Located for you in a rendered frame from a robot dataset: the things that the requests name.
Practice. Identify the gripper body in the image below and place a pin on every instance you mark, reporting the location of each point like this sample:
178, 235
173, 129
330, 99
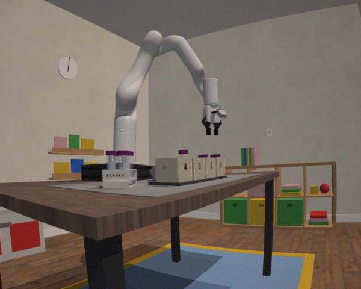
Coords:
211, 117

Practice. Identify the grey flat mat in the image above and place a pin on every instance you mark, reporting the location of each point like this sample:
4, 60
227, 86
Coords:
153, 191

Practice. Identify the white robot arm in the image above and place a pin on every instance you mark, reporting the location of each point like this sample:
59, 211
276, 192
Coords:
127, 92

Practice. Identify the white tube rack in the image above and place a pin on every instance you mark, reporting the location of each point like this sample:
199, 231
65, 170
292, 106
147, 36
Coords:
118, 179

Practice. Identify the beige bucket adapter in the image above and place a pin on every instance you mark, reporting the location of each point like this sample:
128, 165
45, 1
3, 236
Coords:
173, 170
198, 168
210, 168
220, 167

